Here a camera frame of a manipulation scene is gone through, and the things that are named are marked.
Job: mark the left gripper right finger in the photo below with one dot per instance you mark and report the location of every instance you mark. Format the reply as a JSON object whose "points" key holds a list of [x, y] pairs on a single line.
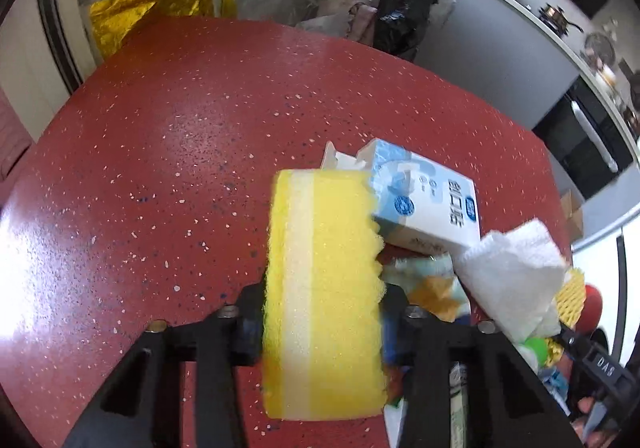
{"points": [[463, 385]]}

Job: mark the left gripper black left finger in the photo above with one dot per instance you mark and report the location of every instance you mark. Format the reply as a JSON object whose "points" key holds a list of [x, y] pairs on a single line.
{"points": [[139, 403]]}

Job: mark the yellow foam fruit net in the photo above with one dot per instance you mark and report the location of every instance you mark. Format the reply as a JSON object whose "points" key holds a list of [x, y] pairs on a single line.
{"points": [[569, 302]]}

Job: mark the white tissue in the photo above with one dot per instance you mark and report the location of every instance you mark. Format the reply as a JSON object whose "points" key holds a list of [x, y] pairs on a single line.
{"points": [[514, 277]]}

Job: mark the yellow sponge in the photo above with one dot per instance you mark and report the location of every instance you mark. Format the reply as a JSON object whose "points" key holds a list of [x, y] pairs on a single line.
{"points": [[323, 337]]}

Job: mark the blue white bandage box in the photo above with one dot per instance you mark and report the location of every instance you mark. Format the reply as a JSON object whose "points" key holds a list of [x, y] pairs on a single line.
{"points": [[422, 206]]}

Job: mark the grey kitchen cabinet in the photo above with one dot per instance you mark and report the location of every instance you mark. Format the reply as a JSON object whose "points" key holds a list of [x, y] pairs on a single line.
{"points": [[499, 51]]}

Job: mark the red stool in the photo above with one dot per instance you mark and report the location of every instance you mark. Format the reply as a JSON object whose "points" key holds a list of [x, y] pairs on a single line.
{"points": [[591, 312]]}

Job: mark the white refrigerator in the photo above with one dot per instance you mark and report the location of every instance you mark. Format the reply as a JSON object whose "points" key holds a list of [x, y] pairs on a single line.
{"points": [[610, 263]]}

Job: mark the cardboard box on floor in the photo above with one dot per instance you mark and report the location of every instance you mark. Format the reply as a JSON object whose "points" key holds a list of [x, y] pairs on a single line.
{"points": [[572, 211]]}

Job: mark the black built-in oven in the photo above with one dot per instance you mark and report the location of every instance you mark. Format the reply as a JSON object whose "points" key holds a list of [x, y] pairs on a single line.
{"points": [[583, 139]]}

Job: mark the black plastic bag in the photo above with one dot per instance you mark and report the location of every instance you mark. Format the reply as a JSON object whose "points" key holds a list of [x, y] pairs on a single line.
{"points": [[400, 26]]}

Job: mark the gold foil bag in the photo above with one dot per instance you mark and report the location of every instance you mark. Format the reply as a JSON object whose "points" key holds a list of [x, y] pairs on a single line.
{"points": [[113, 20]]}

